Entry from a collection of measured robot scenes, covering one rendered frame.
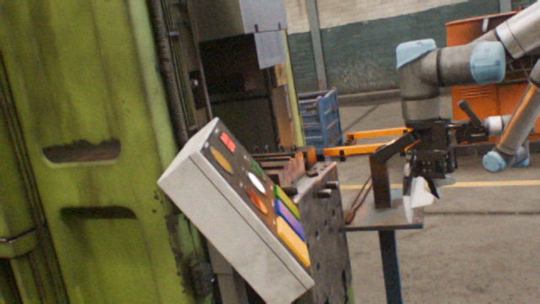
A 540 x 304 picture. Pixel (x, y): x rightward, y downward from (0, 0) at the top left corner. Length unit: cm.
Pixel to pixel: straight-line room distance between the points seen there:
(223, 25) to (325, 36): 816
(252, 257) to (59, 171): 74
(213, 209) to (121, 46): 54
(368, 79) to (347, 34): 92
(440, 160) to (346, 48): 836
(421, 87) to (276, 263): 45
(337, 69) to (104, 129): 827
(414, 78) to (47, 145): 95
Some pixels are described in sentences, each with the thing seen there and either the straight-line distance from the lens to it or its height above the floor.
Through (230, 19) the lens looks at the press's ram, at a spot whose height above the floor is 141.
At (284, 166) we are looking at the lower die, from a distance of 141.
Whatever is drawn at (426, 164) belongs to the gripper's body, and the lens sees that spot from 102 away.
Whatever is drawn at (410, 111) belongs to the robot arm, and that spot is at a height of 116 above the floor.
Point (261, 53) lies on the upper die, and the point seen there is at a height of 131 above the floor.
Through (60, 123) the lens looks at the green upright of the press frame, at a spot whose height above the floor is 122.
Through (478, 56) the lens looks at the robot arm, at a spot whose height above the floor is 125.
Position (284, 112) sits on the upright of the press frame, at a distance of 179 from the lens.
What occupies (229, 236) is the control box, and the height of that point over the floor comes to 106.
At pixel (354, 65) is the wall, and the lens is 930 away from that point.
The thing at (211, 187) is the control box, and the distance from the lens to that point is 73.
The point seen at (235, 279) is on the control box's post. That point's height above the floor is 91.
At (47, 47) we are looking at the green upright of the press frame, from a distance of 139.
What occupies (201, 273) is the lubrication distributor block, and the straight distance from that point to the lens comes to 123.
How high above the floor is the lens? 133
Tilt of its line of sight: 13 degrees down
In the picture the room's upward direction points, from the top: 10 degrees counter-clockwise
